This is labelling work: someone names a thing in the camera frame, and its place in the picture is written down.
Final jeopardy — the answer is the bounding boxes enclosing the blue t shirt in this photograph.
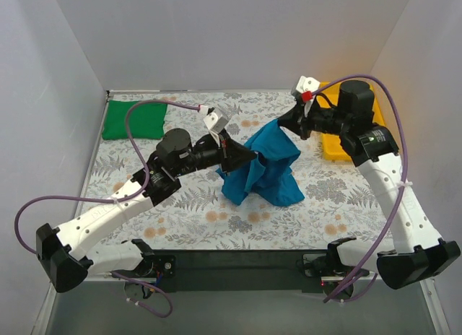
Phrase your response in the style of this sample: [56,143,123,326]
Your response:
[217,120,305,207]

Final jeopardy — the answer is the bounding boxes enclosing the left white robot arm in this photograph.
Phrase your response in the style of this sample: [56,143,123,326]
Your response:
[36,129,257,292]

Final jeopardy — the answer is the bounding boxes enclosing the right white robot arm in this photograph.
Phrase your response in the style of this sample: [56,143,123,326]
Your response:
[277,75,461,292]

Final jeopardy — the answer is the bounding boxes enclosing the yellow plastic bin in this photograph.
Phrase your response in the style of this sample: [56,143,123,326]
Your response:
[317,81,386,162]

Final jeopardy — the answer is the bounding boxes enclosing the folded green t shirt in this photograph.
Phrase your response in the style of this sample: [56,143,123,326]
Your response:
[102,100,167,140]

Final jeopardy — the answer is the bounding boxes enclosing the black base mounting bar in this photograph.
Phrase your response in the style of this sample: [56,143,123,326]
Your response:
[145,250,347,293]

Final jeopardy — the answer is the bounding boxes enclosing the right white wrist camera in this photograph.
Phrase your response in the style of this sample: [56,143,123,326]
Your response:
[290,76,321,116]

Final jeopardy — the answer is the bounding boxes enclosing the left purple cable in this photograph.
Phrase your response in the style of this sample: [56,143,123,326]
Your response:
[14,100,210,318]

